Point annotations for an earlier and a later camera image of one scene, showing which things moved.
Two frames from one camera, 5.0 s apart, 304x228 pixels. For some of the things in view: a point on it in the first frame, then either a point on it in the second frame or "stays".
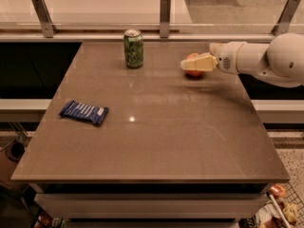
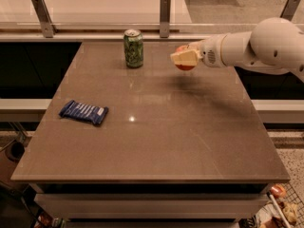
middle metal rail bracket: x=164 y=15 stays
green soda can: x=133 y=46 stays
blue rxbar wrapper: x=91 y=113 stays
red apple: x=193 y=72 to x=184 y=67
